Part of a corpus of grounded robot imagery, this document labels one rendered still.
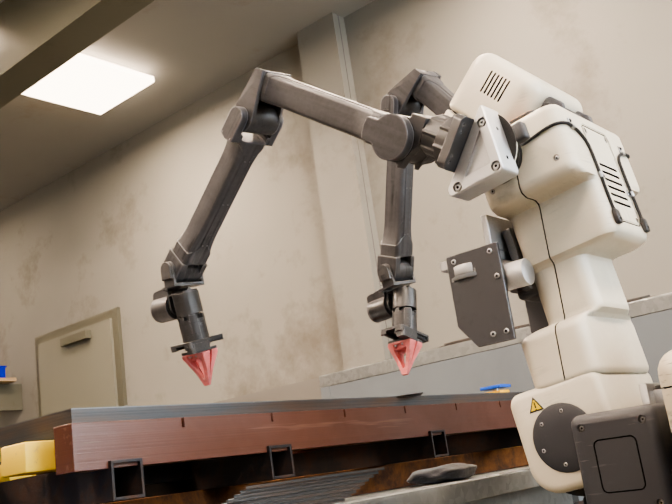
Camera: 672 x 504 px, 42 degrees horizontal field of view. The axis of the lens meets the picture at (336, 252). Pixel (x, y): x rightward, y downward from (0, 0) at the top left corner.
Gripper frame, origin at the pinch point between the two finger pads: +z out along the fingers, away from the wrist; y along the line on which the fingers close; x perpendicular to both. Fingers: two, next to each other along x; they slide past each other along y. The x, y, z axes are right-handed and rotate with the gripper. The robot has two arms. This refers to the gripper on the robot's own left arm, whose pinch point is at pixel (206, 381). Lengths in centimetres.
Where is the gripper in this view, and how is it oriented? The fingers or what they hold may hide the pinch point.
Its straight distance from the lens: 189.5
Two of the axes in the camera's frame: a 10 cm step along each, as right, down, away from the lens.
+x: 7.8, -2.1, -5.9
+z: 2.4, 9.7, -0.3
